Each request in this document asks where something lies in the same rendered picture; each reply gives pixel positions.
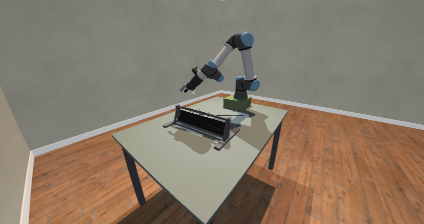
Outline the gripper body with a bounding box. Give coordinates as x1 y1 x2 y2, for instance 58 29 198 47
186 67 207 91

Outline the black network patch panel rack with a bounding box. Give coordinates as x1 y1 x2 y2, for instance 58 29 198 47
163 104 240 150

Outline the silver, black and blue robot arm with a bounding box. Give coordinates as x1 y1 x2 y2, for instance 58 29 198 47
201 32 260 100

